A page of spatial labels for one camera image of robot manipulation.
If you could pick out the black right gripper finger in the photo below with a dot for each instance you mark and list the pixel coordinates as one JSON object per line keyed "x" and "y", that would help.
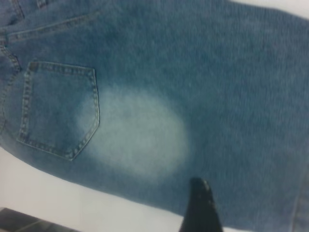
{"x": 200, "y": 210}

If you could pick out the blue denim pants with print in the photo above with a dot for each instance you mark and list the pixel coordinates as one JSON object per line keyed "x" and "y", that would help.
{"x": 169, "y": 72}

